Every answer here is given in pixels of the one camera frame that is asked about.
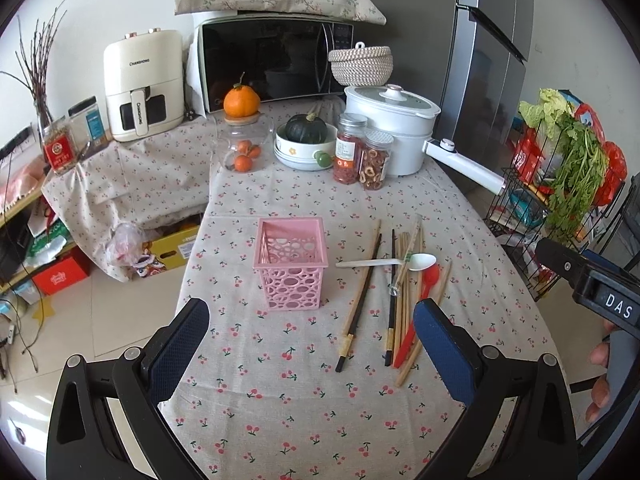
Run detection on red box on floor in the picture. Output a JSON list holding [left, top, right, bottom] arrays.
[[32, 252, 91, 296]]

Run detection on white air fryer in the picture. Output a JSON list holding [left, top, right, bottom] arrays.
[[103, 28, 184, 142]]

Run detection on jar of dried fruit rings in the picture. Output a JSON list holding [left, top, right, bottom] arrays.
[[359, 129, 394, 191]]

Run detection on light bamboo chopstick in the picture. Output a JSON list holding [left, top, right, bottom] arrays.
[[395, 261, 452, 388]]

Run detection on black chopstick gold band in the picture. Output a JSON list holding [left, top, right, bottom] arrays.
[[335, 232, 383, 374]]

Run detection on red plastic spoon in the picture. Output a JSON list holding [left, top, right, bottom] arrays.
[[394, 263, 440, 368]]

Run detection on clear canister black lid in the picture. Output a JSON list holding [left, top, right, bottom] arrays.
[[67, 96, 108, 160]]

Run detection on yellow cardboard box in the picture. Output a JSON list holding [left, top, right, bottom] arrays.
[[137, 218, 201, 278]]

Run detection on brown wooden chopstick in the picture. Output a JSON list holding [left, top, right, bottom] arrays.
[[342, 220, 382, 336]]

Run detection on red snack package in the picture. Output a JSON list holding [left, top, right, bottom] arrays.
[[512, 127, 542, 184]]

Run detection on grey refrigerator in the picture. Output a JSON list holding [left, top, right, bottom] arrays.
[[356, 0, 534, 191]]

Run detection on green leafy vegetables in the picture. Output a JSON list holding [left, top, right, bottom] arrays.
[[518, 88, 608, 245]]

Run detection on black microwave oven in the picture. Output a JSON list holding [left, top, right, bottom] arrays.
[[186, 13, 355, 115]]

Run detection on white bowl green knob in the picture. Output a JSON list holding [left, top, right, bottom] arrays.
[[273, 125, 337, 171]]

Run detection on large orange fruit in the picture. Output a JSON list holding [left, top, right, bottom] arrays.
[[222, 73, 260, 118]]

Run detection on wooden side shelf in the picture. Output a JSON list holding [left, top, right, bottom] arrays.
[[1, 126, 75, 292]]

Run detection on glass jar with tangerines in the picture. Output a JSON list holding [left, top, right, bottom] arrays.
[[216, 113, 273, 174]]

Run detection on white electric cooking pot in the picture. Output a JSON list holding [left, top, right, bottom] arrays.
[[345, 84, 506, 195]]

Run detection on pink perforated utensil basket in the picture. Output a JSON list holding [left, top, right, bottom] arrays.
[[253, 217, 329, 312]]

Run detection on dark green squash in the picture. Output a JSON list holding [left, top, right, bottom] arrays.
[[284, 110, 328, 144]]

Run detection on jar of red berries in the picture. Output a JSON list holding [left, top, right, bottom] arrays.
[[333, 113, 368, 184]]

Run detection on red tea tin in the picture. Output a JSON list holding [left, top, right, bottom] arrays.
[[42, 117, 77, 174]]

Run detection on black wire rack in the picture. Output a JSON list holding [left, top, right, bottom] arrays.
[[485, 127, 626, 300]]

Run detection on woven lidded basket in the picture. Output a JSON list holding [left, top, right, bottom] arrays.
[[328, 41, 394, 87]]

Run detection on person's right hand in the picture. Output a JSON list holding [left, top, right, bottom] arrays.
[[584, 320, 618, 424]]

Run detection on cherry print tablecloth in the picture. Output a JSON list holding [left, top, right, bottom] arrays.
[[46, 119, 555, 479]]

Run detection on dried branches in vase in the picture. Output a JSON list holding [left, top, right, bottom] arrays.
[[1, 0, 66, 132]]

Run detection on white plastic spoon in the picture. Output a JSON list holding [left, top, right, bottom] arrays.
[[335, 252, 437, 272]]

